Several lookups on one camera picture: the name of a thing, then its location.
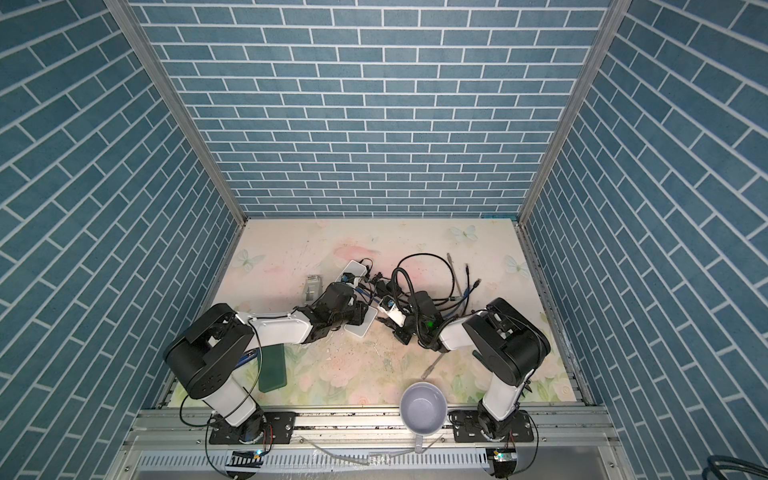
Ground black thick cable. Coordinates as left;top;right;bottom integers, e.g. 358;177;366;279
374;251;460;304

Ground green handled pliers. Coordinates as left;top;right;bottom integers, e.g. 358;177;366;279
472;350;490;369

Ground lavender mug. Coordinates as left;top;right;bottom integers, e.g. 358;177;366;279
399;381;448;454

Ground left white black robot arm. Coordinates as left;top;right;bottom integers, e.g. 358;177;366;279
163;282;369;427

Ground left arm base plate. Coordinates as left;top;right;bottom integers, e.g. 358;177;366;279
208;410;297;447

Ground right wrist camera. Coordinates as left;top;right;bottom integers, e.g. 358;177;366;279
377;295;406;329

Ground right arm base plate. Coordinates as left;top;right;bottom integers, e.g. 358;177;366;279
448;410;535;443

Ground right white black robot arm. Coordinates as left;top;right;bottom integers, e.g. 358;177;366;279
379;291;551;423

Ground grey ethernet cable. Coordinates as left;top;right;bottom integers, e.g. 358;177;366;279
421;251;466;380

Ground aluminium frame rail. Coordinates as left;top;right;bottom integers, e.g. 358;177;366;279
106;404;634;479

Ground green network switch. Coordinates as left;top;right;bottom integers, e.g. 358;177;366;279
258;344;287;393

